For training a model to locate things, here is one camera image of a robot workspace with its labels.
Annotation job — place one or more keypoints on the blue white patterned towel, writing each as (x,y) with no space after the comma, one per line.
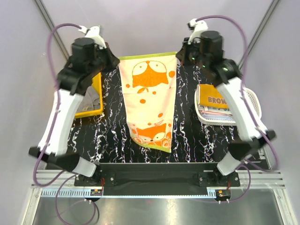
(214,113)

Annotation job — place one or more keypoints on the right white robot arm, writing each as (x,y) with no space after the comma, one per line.
(253,134)

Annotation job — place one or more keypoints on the aluminium frame rail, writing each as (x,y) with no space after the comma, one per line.
(259,180)

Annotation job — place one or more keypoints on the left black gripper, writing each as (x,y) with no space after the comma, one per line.
(113,61)

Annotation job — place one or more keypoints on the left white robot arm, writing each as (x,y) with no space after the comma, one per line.
(53,146)

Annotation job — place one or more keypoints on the yellow plastic bin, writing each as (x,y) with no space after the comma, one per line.
(96,83)

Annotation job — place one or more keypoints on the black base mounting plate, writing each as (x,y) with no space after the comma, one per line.
(158,179)

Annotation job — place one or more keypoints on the cream orange fox towel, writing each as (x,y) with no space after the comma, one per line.
(149,91)

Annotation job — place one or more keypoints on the grey cloth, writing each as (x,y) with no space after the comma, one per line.
(90,102)

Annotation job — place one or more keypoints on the black marble pattern mat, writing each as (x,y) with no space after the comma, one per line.
(105,138)

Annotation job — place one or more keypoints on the yellow brown bear towel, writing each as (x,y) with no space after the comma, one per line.
(209,96)

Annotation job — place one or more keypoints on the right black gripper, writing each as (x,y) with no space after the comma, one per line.
(182,54)

